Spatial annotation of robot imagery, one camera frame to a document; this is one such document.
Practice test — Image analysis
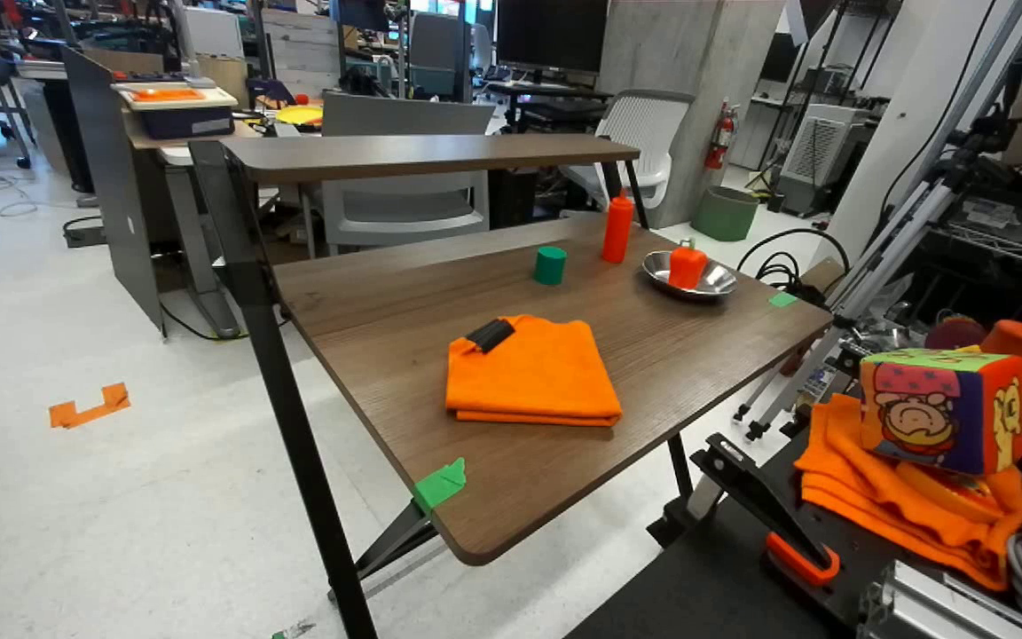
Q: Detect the orange artificial pepper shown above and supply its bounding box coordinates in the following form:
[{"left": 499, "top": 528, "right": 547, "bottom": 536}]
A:
[{"left": 668, "top": 238, "right": 714, "bottom": 294}]

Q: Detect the silver metal pan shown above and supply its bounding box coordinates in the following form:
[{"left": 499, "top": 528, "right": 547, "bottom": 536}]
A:
[{"left": 637, "top": 245, "right": 740, "bottom": 307}]

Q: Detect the small black block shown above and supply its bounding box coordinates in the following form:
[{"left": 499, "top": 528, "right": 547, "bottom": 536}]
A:
[{"left": 464, "top": 316, "right": 519, "bottom": 358}]

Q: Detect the orange folded cloth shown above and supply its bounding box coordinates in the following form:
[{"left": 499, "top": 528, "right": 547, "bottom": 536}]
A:
[{"left": 440, "top": 313, "right": 627, "bottom": 433}]

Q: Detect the green plastic cup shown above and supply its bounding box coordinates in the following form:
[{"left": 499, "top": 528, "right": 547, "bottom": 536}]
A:
[{"left": 533, "top": 243, "right": 570, "bottom": 287}]

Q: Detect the orange plastic bottle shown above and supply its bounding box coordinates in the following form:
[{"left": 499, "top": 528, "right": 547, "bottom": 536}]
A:
[{"left": 599, "top": 192, "right": 637, "bottom": 265}]

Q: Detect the grey office chair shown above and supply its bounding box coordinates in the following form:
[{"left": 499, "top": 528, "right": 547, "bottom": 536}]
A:
[{"left": 317, "top": 89, "right": 499, "bottom": 258}]

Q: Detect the large green tape piece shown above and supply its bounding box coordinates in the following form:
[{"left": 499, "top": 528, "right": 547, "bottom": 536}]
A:
[{"left": 407, "top": 456, "right": 472, "bottom": 517}]

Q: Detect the white chair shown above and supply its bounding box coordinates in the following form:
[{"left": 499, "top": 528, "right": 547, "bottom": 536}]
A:
[{"left": 561, "top": 92, "right": 696, "bottom": 216}]

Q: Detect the green storage bin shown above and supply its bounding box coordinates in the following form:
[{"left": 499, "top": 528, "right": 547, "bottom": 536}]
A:
[{"left": 687, "top": 185, "right": 763, "bottom": 245}]

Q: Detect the black metal desk leg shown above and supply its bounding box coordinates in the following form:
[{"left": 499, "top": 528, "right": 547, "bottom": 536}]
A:
[{"left": 188, "top": 140, "right": 379, "bottom": 639}]

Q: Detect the red fire extinguisher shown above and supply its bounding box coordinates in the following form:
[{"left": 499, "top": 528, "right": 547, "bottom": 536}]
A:
[{"left": 703, "top": 103, "right": 740, "bottom": 179}]

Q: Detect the black computer monitor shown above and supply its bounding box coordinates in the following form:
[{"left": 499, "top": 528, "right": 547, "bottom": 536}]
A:
[{"left": 492, "top": 0, "right": 612, "bottom": 79}]

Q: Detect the yellow object on desk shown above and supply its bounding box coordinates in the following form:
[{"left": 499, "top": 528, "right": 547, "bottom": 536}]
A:
[{"left": 265, "top": 100, "right": 331, "bottom": 133}]

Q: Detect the black clamp with orange grip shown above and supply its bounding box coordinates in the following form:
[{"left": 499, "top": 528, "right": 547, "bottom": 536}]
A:
[{"left": 687, "top": 430, "right": 849, "bottom": 597}]

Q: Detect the box with orange lid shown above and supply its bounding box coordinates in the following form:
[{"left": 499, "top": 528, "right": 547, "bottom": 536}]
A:
[{"left": 108, "top": 79, "right": 242, "bottom": 143}]

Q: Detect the crumpled orange cloth pile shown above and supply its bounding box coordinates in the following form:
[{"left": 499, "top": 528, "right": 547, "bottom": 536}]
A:
[{"left": 791, "top": 390, "right": 1022, "bottom": 597}]

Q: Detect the dark grey divider panel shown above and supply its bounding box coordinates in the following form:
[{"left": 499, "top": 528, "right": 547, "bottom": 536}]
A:
[{"left": 59, "top": 46, "right": 175, "bottom": 340}]

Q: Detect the orange floor clamp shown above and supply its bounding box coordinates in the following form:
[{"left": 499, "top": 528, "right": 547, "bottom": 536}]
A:
[{"left": 47, "top": 379, "right": 133, "bottom": 433}]

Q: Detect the colourful plush cube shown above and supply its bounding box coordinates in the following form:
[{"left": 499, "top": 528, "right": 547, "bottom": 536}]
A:
[{"left": 855, "top": 346, "right": 1022, "bottom": 478}]

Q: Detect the dark red plush toy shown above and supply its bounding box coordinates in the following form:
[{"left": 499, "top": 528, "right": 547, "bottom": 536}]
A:
[{"left": 923, "top": 308, "right": 991, "bottom": 356}]

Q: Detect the orange plush toy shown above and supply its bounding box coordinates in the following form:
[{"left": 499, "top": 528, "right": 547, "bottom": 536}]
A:
[{"left": 979, "top": 316, "right": 1022, "bottom": 361}]

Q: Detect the black power cable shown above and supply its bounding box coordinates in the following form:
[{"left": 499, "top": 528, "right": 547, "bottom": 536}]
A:
[{"left": 732, "top": 221, "right": 855, "bottom": 302}]

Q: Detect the aluminium camera stand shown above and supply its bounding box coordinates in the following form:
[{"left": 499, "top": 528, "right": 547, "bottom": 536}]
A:
[{"left": 732, "top": 0, "right": 1022, "bottom": 445}]

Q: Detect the aluminium extrusion rail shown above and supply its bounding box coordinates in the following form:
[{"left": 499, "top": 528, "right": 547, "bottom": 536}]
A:
[{"left": 855, "top": 553, "right": 1022, "bottom": 639}]

